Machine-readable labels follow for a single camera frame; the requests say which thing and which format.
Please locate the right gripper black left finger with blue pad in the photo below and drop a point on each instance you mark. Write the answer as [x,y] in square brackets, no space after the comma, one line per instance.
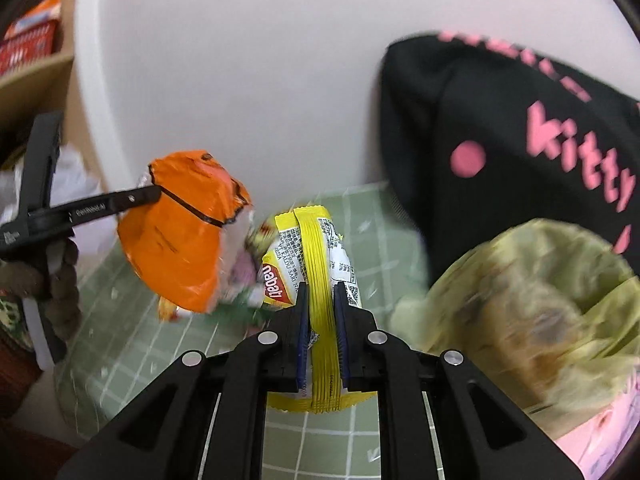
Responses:
[204,416]

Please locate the red box on shelf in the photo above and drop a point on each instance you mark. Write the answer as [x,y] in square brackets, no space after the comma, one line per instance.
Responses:
[32,36]

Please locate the green grid bed sheet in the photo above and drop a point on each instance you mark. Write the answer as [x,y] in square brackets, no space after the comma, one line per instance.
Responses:
[122,345]

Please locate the yellow-green trash bag bin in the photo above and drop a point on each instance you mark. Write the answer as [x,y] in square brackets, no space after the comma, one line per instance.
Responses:
[547,311]

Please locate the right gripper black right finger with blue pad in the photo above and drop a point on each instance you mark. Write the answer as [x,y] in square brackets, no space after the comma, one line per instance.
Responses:
[440,416]

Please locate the black hello kitty pillow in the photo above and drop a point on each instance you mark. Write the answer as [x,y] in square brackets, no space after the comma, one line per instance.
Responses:
[478,136]

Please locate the gloved camouflage hand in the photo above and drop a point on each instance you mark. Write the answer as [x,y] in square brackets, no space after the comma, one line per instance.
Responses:
[40,304]

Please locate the yellow nabati wafer wrapper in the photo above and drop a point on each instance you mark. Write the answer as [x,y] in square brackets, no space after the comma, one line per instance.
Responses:
[308,251]

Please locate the pink floral blanket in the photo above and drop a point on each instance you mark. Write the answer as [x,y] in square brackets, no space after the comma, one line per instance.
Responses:
[594,445]

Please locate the orange snack bag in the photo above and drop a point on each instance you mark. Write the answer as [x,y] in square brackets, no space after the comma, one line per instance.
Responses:
[185,245]

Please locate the white plastic bag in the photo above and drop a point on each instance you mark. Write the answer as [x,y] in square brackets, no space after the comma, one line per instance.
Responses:
[71,181]

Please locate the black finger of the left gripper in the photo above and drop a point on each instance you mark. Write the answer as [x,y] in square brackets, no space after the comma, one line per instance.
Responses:
[100,206]

